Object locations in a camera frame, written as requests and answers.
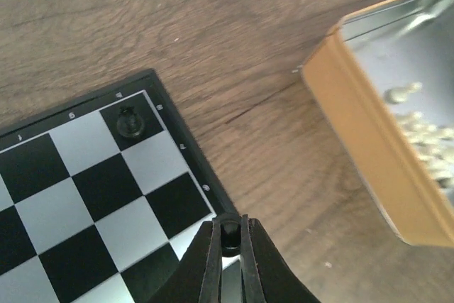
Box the black chess pawn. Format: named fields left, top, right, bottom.
left=215, top=213, right=242, bottom=258

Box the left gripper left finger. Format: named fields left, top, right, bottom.
left=150, top=220, right=222, bottom=303

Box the black chess rook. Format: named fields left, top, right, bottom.
left=116, top=106, right=145, bottom=139

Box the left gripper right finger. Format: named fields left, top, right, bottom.
left=240, top=214, right=319, bottom=303

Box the black and white chessboard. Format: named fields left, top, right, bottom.
left=1, top=69, right=235, bottom=302

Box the pile of white chess pieces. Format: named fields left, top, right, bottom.
left=380, top=79, right=453, bottom=194

